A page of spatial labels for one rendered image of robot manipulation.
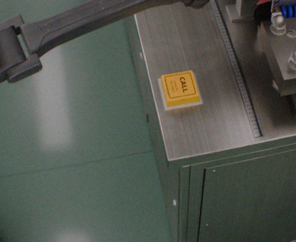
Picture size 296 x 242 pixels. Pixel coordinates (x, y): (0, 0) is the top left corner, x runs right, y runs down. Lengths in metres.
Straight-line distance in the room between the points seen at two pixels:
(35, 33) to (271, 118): 0.55
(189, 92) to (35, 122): 1.19
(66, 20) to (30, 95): 1.43
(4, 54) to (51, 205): 1.24
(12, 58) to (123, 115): 1.36
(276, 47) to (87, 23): 0.41
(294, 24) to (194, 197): 0.48
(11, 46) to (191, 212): 0.70
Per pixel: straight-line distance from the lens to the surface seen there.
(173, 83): 1.35
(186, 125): 1.33
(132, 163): 2.30
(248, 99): 1.37
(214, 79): 1.39
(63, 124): 2.42
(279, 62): 1.28
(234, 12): 1.51
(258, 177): 1.48
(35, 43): 1.09
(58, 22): 1.11
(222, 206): 1.59
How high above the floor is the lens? 2.04
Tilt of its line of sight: 59 degrees down
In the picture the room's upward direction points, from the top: 5 degrees counter-clockwise
